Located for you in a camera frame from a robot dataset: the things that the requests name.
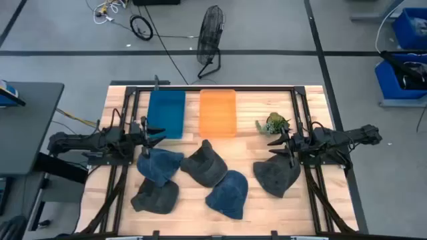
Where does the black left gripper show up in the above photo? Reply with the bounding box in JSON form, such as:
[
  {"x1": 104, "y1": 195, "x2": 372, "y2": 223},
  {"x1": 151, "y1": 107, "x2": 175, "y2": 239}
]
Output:
[{"x1": 128, "y1": 115, "x2": 167, "y2": 158}]

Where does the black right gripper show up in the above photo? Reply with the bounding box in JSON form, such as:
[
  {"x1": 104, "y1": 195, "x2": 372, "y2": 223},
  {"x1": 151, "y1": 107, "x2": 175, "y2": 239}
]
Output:
[{"x1": 266, "y1": 127, "x2": 314, "y2": 167}]

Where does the grey washed cotton cap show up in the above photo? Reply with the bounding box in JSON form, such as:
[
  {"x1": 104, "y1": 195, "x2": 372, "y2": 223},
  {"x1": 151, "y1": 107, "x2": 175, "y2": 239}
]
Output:
[
  {"x1": 179, "y1": 139, "x2": 229, "y2": 189},
  {"x1": 252, "y1": 153, "x2": 302, "y2": 199},
  {"x1": 130, "y1": 177, "x2": 180, "y2": 215}
]

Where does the small potted succulent plant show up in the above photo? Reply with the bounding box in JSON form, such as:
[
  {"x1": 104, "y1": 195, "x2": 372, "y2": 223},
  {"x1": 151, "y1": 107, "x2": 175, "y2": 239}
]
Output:
[{"x1": 255, "y1": 111, "x2": 291, "y2": 136}]

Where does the blue denim cap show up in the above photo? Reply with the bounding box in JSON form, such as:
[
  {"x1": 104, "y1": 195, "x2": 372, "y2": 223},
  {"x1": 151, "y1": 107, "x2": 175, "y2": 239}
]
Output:
[
  {"x1": 205, "y1": 169, "x2": 250, "y2": 221},
  {"x1": 136, "y1": 147, "x2": 185, "y2": 187}
]

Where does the orange plastic bin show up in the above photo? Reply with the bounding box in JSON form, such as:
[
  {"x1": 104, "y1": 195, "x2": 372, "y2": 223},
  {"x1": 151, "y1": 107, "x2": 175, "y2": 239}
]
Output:
[{"x1": 199, "y1": 89, "x2": 238, "y2": 139}]

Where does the black box under desk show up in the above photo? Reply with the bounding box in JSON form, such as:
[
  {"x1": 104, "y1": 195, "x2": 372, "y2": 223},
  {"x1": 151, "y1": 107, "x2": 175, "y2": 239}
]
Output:
[{"x1": 33, "y1": 152, "x2": 89, "y2": 185}]

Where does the black floor fan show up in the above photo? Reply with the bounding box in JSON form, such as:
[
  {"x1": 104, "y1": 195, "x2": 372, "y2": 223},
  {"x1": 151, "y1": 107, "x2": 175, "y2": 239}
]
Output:
[{"x1": 196, "y1": 4, "x2": 225, "y2": 80}]

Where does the blue storage bin with gear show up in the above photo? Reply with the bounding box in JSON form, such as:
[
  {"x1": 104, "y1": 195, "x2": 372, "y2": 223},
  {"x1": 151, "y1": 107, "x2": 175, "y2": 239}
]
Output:
[{"x1": 374, "y1": 53, "x2": 427, "y2": 101}]

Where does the dark grey desk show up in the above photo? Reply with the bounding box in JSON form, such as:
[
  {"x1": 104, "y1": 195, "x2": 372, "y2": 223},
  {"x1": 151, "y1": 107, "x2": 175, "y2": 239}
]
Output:
[{"x1": 0, "y1": 81, "x2": 65, "y2": 177}]

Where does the black box on floor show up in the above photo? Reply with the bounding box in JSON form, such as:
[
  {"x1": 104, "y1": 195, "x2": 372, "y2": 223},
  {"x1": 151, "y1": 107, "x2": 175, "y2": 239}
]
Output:
[{"x1": 132, "y1": 0, "x2": 181, "y2": 6}]

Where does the black equipment in bin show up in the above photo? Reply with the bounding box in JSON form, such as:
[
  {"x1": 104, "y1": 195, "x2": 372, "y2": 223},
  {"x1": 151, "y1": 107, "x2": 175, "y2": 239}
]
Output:
[{"x1": 380, "y1": 49, "x2": 427, "y2": 91}]

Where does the blue book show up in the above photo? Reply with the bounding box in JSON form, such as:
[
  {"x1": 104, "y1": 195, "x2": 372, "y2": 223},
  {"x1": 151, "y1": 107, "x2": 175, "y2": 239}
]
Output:
[{"x1": 0, "y1": 79, "x2": 27, "y2": 108}]

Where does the blue storage bin with plastic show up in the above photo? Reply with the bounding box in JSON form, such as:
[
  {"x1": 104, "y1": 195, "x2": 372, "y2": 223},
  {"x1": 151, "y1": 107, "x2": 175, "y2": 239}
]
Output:
[{"x1": 392, "y1": 7, "x2": 427, "y2": 51}]

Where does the yellow cable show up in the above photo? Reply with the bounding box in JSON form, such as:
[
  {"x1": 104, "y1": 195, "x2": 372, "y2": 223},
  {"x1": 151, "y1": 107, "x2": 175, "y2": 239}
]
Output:
[{"x1": 55, "y1": 107, "x2": 98, "y2": 129}]

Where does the long black floor cable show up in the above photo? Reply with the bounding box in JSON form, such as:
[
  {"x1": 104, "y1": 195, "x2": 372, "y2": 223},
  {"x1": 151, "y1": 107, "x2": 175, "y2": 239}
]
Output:
[{"x1": 143, "y1": 5, "x2": 189, "y2": 85}]

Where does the coiled black cable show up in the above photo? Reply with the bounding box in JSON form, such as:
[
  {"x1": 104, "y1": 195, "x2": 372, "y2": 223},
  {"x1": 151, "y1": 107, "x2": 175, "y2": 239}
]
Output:
[{"x1": 129, "y1": 14, "x2": 154, "y2": 42}]

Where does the white power strip with cables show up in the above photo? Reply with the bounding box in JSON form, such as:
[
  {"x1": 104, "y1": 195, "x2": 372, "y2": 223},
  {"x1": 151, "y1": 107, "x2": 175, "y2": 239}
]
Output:
[{"x1": 92, "y1": 0, "x2": 128, "y2": 25}]

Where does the white cable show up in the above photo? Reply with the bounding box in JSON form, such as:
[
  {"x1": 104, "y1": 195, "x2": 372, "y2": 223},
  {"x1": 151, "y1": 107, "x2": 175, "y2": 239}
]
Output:
[{"x1": 374, "y1": 2, "x2": 403, "y2": 54}]

